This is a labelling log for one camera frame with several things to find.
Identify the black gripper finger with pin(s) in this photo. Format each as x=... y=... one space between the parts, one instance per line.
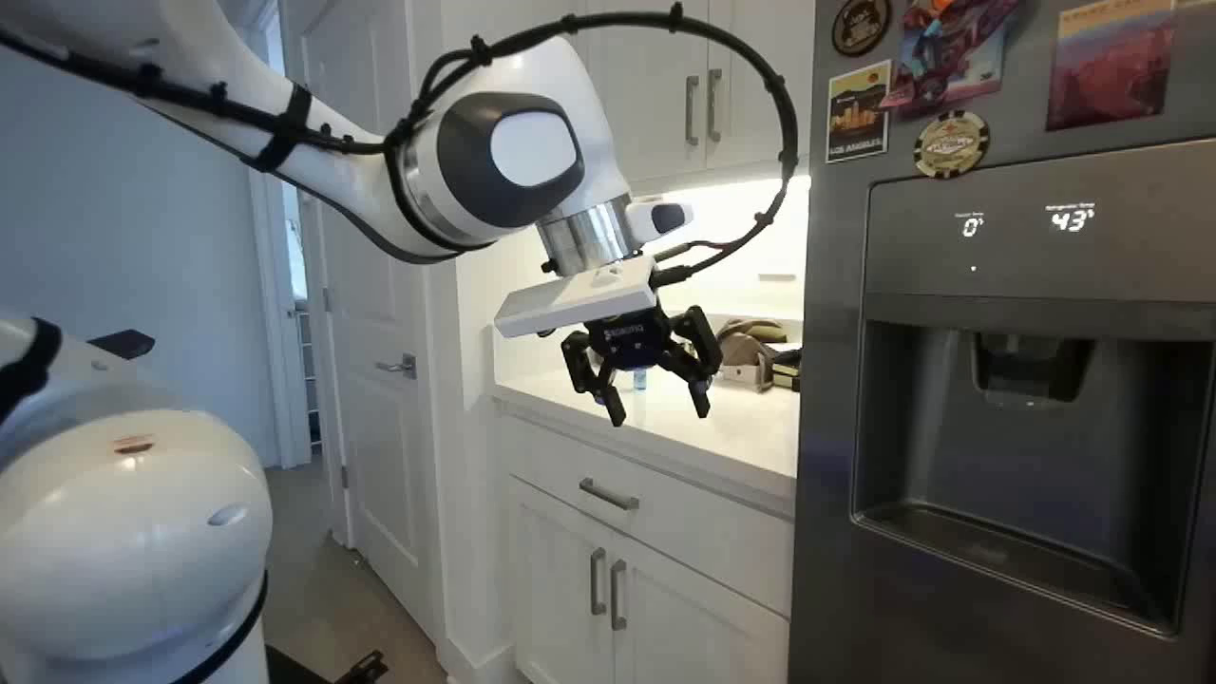
x=693 y=356
x=588 y=378

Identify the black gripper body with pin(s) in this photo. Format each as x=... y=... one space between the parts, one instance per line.
x=631 y=338

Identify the metal drawer handle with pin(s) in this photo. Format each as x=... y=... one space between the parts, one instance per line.
x=610 y=495

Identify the white cabinet drawer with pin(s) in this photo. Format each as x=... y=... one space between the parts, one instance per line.
x=716 y=515

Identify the brown organizer with clutter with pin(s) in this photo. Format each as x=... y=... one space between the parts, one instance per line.
x=757 y=356

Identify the left lower cabinet door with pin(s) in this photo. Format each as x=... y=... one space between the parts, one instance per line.
x=555 y=589

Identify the cabinet door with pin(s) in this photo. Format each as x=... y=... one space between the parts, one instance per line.
x=643 y=81
x=555 y=589
x=674 y=625
x=743 y=115

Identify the upper right cabinet door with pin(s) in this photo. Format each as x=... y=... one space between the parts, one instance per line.
x=743 y=115

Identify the white room door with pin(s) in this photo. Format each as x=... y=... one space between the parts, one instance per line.
x=352 y=57

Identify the upper left cabinet door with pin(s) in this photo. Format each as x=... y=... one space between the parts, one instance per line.
x=643 y=81

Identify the right lower cabinet door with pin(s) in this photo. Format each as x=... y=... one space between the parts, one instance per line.
x=674 y=625

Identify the yellow black square magnet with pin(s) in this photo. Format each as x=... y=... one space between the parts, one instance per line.
x=856 y=110

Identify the poker chip magnet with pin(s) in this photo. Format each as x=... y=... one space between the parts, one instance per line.
x=952 y=147

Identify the round dark fridge magnet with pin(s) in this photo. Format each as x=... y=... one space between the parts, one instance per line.
x=860 y=25

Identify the stainless steel refrigerator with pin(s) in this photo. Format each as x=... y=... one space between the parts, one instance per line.
x=1009 y=387

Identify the colourful picture magnet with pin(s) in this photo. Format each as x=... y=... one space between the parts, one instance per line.
x=952 y=50

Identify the red landscape photo magnet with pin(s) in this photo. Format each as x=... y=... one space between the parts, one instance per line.
x=1112 y=60

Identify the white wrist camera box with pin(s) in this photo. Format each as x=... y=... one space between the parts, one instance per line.
x=583 y=299

